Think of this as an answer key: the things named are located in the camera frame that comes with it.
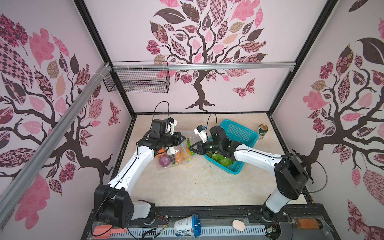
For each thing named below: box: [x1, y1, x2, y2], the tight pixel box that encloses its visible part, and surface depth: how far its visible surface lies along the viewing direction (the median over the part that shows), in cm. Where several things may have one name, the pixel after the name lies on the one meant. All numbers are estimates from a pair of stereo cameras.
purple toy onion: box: [158, 154, 171, 167], surface depth 90 cm
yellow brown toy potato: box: [181, 147, 192, 158], surface depth 79 cm
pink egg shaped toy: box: [232, 219, 245, 232], surface depth 71 cm
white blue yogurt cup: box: [174, 214, 202, 238], surface depth 66 cm
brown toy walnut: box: [175, 151, 182, 164], surface depth 90 cm
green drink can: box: [257, 124, 269, 140], surface depth 100 cm
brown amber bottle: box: [295, 218, 323, 230], surface depth 70 cm
